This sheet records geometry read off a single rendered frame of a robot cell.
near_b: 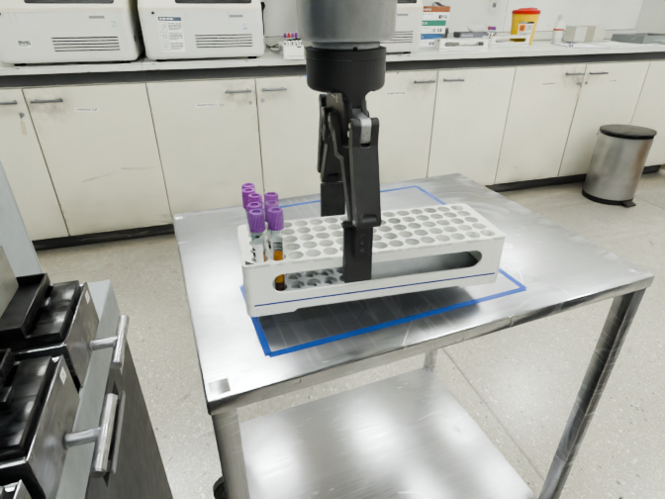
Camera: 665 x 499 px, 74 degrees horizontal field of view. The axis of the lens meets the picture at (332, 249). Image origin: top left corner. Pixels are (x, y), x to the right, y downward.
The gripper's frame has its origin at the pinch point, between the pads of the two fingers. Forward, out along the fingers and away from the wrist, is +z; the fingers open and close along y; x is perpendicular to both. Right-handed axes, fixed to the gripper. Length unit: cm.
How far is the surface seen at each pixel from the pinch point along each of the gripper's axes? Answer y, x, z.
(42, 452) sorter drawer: -11.9, 31.4, 11.8
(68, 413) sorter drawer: -4.5, 31.8, 14.9
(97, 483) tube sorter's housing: -4.6, 31.9, 27.1
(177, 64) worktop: 190, 29, 1
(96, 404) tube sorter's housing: 3.2, 32.3, 21.9
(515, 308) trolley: -6.5, -19.8, 8.7
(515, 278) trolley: -0.7, -23.7, 8.8
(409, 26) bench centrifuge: 199, -89, -13
